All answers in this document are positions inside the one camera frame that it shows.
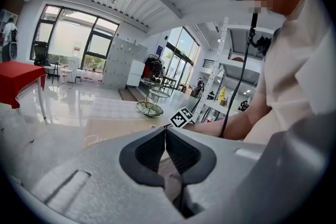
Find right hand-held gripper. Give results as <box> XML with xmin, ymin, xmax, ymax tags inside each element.
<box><xmin>169</xmin><ymin>106</ymin><xmax>194</xmax><ymax>129</ymax></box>

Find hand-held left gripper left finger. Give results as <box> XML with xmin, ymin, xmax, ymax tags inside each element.
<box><xmin>13</xmin><ymin>127</ymin><xmax>186</xmax><ymax>224</ymax></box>

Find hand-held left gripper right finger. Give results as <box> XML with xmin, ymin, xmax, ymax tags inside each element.
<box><xmin>166</xmin><ymin>127</ymin><xmax>266</xmax><ymax>218</ymax></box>

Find green glass tiered stand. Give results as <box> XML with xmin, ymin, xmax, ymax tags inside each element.
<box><xmin>135</xmin><ymin>78</ymin><xmax>172</xmax><ymax>118</ymax></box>

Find person's right forearm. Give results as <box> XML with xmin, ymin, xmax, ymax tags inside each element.
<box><xmin>183</xmin><ymin>91</ymin><xmax>273</xmax><ymax>141</ymax></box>

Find white curved counter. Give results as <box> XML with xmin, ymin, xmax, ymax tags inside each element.
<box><xmin>203</xmin><ymin>99</ymin><xmax>239</xmax><ymax>118</ymax></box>

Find yellow bottle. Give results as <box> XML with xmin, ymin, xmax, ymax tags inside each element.
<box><xmin>217</xmin><ymin>86</ymin><xmax>228</xmax><ymax>108</ymax></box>

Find glass entrance doors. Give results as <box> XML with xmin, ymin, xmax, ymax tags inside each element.
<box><xmin>160</xmin><ymin>26</ymin><xmax>200</xmax><ymax>87</ymax></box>

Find white cabinet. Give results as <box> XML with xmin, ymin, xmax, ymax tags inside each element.
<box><xmin>125</xmin><ymin>59</ymin><xmax>145</xmax><ymax>87</ymax></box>

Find grey lockers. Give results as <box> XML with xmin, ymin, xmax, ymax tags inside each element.
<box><xmin>101</xmin><ymin>37</ymin><xmax>149</xmax><ymax>90</ymax></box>

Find black chest harness device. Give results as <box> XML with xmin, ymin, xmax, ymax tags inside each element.
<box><xmin>249</xmin><ymin>35</ymin><xmax>273</xmax><ymax>57</ymax></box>

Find white metal chair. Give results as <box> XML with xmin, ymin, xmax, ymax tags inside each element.
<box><xmin>57</xmin><ymin>59</ymin><xmax>78</xmax><ymax>90</ymax></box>

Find person's beige shirt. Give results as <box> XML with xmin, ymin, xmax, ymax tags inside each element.
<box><xmin>243</xmin><ymin>0</ymin><xmax>336</xmax><ymax>145</ymax></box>

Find table with red cloth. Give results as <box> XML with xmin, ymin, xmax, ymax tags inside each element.
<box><xmin>0</xmin><ymin>60</ymin><xmax>48</xmax><ymax>143</ymax></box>

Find large black-framed window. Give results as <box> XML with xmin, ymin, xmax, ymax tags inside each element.
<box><xmin>29</xmin><ymin>4</ymin><xmax>120</xmax><ymax>71</ymax></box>

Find black office chair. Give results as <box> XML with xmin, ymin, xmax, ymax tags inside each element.
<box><xmin>33</xmin><ymin>41</ymin><xmax>51</xmax><ymax>67</ymax></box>

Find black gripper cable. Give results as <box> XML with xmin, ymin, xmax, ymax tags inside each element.
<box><xmin>219</xmin><ymin>13</ymin><xmax>259</xmax><ymax>139</ymax></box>

